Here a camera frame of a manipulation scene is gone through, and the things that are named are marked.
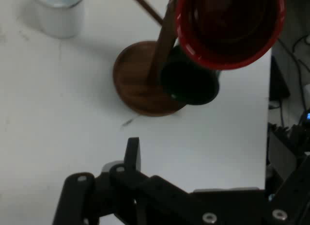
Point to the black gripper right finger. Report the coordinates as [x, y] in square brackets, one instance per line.
[295, 198]

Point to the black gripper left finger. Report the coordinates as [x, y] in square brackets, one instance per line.
[130, 186]

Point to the clear plastic cup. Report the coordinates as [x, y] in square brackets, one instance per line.
[60, 19]

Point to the brown wooden mug tree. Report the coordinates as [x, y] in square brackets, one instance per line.
[135, 72]

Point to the green printed mug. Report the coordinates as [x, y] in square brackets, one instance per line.
[189, 84]

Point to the red speckled mug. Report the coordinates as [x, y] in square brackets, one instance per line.
[230, 21]

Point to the black box beside table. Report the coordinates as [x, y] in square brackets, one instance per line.
[278, 82]

